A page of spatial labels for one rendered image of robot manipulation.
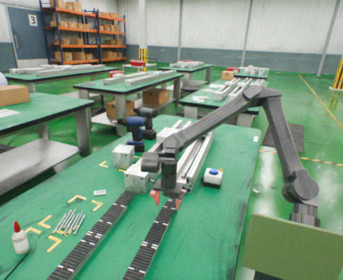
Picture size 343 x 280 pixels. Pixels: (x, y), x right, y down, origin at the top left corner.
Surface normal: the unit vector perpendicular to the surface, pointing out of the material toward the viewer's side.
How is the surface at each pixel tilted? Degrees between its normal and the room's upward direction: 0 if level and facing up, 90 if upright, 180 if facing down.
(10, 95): 87
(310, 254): 90
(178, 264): 0
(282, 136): 47
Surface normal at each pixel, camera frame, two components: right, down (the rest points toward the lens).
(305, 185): -0.03, -0.37
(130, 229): 0.04, -0.92
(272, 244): -0.34, 0.35
